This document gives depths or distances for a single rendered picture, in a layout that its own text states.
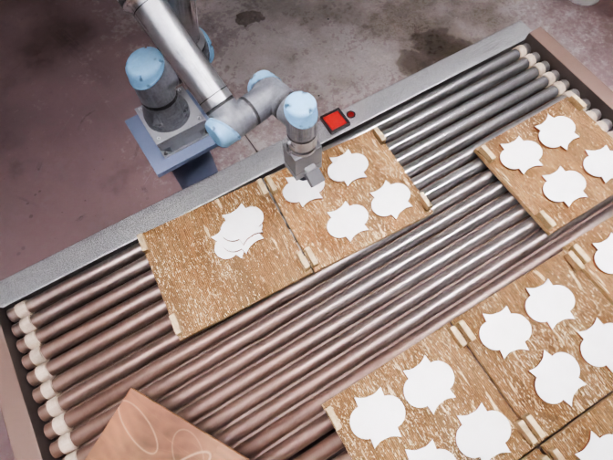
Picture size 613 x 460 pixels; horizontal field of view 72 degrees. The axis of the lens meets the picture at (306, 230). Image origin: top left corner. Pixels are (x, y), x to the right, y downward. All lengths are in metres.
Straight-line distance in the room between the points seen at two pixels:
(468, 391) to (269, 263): 0.63
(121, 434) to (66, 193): 1.83
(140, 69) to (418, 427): 1.22
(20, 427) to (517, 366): 1.28
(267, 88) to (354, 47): 2.04
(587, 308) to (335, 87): 1.95
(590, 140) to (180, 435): 1.50
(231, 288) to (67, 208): 1.63
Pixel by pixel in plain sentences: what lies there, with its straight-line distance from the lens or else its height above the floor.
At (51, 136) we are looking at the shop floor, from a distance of 3.01.
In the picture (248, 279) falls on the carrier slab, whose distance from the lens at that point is 1.23.
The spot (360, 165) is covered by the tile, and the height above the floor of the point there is 0.94.
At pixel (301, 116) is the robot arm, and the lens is 0.97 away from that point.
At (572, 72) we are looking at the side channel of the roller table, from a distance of 1.82.
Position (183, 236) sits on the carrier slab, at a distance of 1.32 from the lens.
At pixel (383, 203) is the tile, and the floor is 0.94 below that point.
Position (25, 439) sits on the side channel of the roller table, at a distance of 1.36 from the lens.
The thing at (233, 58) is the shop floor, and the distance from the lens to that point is 3.01.
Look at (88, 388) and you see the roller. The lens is 1.33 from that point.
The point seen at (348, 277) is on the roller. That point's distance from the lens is 1.24.
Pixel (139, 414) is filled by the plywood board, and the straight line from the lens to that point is 1.14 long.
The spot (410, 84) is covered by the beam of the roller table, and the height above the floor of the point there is 0.92.
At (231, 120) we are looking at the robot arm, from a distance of 1.00.
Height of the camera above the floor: 2.11
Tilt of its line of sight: 67 degrees down
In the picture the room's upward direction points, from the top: 2 degrees counter-clockwise
